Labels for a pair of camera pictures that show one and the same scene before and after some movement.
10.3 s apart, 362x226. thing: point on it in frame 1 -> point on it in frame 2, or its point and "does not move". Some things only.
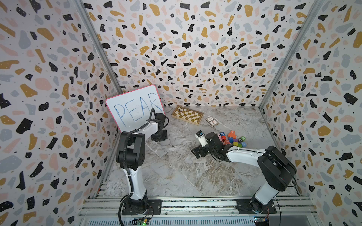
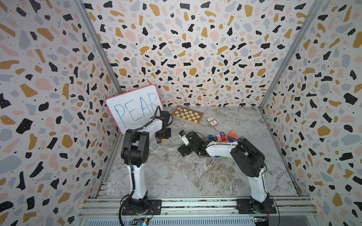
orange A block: (232, 134) does not move
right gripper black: (200, 149) -> (183, 148)
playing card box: (212, 121) does not move
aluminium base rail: (103, 211) does not move
